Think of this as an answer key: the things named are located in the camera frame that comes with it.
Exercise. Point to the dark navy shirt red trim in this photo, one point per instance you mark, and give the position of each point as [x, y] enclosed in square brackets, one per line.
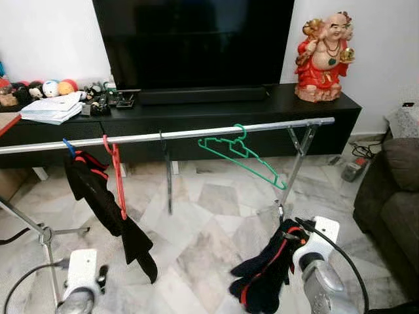
[262, 281]

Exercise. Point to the red plastic hanger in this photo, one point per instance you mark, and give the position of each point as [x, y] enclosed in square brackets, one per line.
[123, 210]

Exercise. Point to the black plastic hanger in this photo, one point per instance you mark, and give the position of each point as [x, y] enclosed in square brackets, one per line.
[169, 190]

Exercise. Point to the green plastic hanger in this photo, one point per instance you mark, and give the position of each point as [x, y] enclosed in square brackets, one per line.
[282, 186]

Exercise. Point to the blue plastic hanger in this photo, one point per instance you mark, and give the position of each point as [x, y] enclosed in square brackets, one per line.
[69, 147]

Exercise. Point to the black shirt with red collar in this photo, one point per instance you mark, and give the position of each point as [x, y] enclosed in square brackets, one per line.
[105, 203]

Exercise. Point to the grey floor power strip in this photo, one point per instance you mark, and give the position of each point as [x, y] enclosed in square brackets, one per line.
[354, 170]

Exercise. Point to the dark brown fabric sofa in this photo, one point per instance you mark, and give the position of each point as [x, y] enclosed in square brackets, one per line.
[393, 196]

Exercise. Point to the silver metal clothes rack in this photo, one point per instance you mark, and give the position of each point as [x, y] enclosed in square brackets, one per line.
[196, 133]

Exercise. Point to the black TV console cabinet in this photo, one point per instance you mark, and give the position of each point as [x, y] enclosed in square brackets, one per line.
[196, 121]

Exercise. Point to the white lace cloth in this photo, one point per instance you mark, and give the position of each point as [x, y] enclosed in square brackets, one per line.
[402, 123]

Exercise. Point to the black soundbar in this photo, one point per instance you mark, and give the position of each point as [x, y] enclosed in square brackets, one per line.
[203, 95]

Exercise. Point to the laughing Buddha statue red robe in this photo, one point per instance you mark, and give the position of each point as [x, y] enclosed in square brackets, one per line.
[324, 62]

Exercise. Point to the stack of white papers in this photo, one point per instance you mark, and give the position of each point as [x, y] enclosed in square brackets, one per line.
[52, 108]

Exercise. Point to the marble pattern red-edged folding table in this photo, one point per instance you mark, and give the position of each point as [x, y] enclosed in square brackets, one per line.
[6, 124]

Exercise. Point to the orange yellow plush ball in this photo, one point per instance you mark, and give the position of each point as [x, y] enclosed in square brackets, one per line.
[67, 87]

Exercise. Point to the black mouse plush ball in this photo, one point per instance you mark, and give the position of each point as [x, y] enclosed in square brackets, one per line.
[36, 91]

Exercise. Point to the black flat screen television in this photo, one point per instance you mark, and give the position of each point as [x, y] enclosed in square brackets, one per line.
[193, 42]

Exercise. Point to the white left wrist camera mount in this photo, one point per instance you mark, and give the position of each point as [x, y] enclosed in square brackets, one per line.
[82, 269]

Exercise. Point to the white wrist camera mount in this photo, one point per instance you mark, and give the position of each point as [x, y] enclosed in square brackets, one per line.
[321, 235]
[82, 269]

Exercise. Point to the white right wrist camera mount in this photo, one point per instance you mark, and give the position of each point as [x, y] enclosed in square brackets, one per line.
[321, 235]

